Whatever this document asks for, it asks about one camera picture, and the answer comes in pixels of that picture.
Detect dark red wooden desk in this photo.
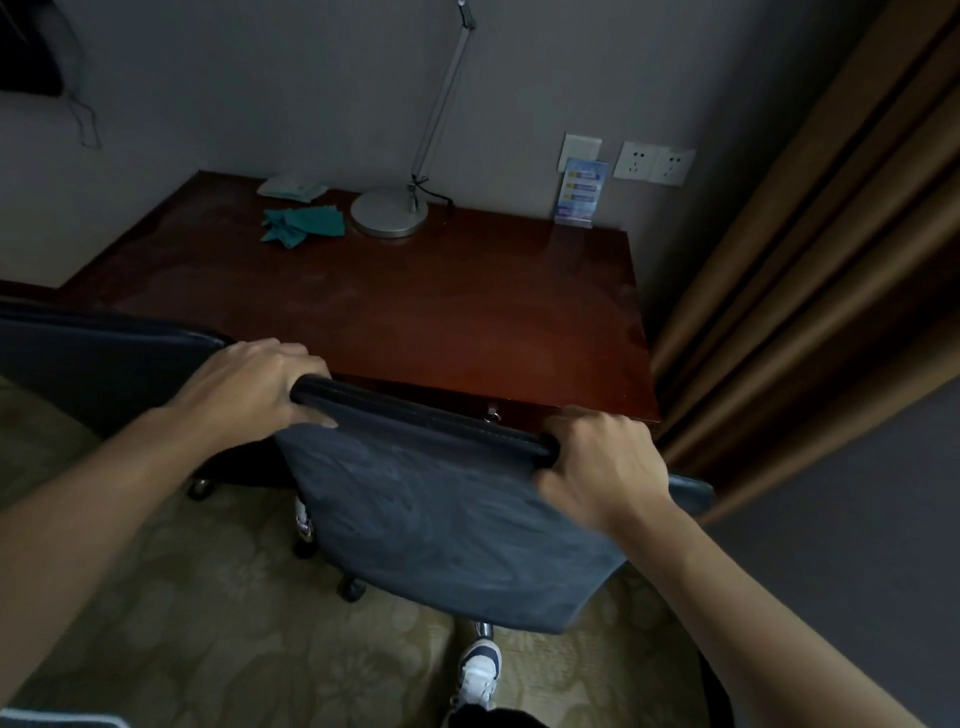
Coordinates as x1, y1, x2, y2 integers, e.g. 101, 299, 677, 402
0, 169, 663, 438

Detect black lamp cable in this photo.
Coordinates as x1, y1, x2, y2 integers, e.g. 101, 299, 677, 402
409, 174, 456, 209

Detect person's right forearm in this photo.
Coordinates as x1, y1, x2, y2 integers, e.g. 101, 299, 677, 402
621, 496, 930, 728

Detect thin black hanging cable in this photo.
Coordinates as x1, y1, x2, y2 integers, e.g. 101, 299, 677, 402
63, 88, 104, 150

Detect brown curtain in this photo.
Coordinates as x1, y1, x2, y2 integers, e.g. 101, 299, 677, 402
648, 0, 960, 528

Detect person's left forearm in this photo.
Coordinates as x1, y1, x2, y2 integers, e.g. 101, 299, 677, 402
0, 403, 202, 715

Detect white wall socket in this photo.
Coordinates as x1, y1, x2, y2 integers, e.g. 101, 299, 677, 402
651, 145, 697, 189
612, 140, 659, 183

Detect black shorts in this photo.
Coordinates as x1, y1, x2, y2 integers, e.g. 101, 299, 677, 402
445, 704, 550, 728

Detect dark blue office chair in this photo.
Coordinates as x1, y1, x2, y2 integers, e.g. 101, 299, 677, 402
0, 299, 718, 640

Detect blue sign card stand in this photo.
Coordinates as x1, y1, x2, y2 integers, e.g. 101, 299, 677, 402
552, 156, 611, 228

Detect crumpled green cloth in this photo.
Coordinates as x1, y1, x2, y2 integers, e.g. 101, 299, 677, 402
259, 205, 347, 248

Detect person's left hand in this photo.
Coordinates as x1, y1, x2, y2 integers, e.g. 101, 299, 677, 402
161, 338, 339, 452

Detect silver desk lamp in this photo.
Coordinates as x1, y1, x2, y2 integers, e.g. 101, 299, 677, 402
350, 0, 479, 240

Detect white wall switch plate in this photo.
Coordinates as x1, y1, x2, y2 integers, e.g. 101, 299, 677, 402
558, 132, 603, 174

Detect person's right hand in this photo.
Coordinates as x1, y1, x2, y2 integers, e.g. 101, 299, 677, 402
533, 405, 675, 538

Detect white and navy right shoe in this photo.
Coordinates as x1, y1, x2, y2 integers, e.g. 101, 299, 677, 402
448, 637, 503, 714

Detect white flat packet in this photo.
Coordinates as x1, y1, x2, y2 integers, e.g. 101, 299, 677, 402
258, 175, 330, 203

